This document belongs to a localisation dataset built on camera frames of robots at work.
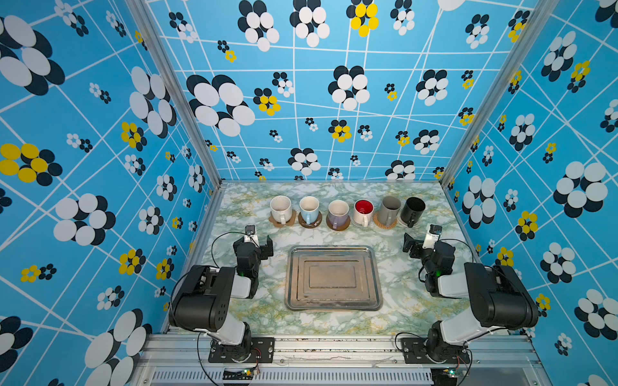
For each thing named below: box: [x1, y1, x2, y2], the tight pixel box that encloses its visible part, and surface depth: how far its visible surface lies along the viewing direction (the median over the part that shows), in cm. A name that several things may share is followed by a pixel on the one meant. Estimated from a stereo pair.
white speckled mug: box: [269, 194, 293, 226], surface depth 101 cm
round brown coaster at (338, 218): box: [328, 210, 349, 230], surface depth 99 cm
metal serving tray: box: [284, 245, 383, 312], surface depth 90 cm
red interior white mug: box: [354, 198, 375, 228], surface depth 101 cm
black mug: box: [399, 196, 426, 229], surface depth 101 cm
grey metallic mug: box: [377, 195, 403, 227], surface depth 98 cm
